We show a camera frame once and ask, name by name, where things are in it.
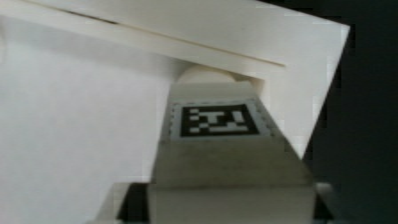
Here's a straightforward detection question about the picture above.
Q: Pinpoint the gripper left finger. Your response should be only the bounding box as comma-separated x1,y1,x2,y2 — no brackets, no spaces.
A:
86,183,150,224

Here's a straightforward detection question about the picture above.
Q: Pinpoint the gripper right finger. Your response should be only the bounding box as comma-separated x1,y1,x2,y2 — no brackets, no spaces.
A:
312,182,339,224

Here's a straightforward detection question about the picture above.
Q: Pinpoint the white table leg with tag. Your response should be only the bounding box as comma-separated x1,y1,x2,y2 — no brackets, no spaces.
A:
147,65,315,224

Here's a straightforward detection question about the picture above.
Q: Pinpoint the white square tabletop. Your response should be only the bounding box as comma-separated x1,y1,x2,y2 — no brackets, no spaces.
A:
0,0,347,224

